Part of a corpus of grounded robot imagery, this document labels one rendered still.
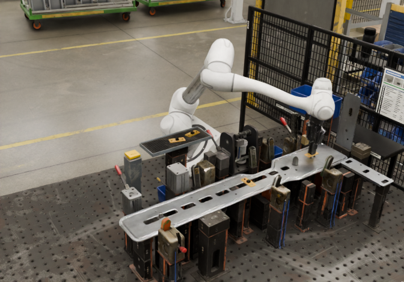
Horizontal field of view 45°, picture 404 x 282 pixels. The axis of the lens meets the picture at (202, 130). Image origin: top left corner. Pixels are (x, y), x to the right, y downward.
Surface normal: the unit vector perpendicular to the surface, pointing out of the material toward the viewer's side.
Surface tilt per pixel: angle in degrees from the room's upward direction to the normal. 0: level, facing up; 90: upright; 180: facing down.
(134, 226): 0
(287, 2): 91
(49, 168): 0
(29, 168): 0
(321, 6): 91
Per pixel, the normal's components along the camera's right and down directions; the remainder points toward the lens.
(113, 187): 0.04, -0.89
